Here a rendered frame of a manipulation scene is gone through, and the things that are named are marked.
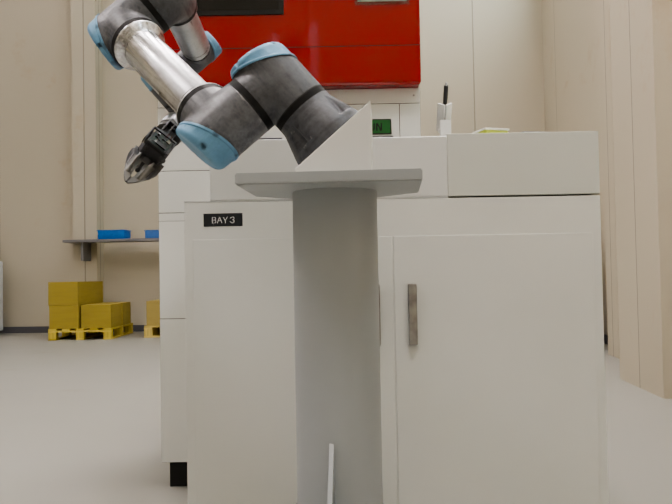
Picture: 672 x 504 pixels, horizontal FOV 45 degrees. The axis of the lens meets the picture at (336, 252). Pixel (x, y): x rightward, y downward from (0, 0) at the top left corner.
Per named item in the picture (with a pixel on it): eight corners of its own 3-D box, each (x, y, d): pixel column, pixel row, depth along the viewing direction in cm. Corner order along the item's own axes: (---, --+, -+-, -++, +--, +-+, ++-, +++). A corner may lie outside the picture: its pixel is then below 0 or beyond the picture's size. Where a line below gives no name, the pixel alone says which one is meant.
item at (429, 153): (215, 204, 195) (214, 146, 196) (442, 200, 195) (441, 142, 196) (209, 200, 186) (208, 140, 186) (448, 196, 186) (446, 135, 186)
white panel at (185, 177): (160, 221, 251) (158, 94, 252) (421, 217, 251) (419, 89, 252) (158, 221, 248) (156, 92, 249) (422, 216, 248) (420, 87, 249)
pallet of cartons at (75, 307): (140, 332, 978) (139, 280, 980) (109, 339, 871) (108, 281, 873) (78, 333, 984) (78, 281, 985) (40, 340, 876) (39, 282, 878)
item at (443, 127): (436, 155, 219) (435, 106, 220) (450, 154, 219) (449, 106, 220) (439, 151, 213) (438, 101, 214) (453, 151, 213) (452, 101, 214)
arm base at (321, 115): (365, 107, 146) (329, 68, 147) (303, 162, 145) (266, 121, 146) (361, 128, 161) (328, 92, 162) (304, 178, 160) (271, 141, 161)
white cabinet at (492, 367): (225, 488, 246) (222, 221, 249) (541, 483, 245) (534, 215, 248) (185, 563, 182) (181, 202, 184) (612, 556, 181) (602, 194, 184)
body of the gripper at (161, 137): (142, 137, 200) (165, 112, 208) (129, 156, 206) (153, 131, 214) (167, 156, 201) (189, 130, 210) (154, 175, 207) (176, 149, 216)
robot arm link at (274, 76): (322, 76, 148) (273, 23, 149) (267, 124, 147) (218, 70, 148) (322, 95, 160) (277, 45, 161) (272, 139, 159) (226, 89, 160)
